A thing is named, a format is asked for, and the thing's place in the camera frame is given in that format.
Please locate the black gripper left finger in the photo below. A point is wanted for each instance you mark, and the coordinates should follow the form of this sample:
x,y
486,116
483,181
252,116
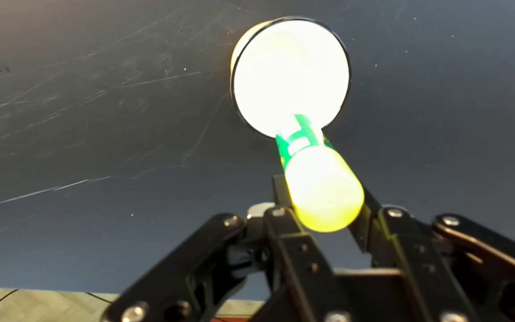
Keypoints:
x,y
232,268

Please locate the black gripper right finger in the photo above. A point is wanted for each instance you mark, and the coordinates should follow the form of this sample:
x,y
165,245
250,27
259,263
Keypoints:
x,y
447,268

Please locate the yellow mug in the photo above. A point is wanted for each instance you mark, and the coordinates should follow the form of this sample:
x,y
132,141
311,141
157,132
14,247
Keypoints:
x,y
286,72

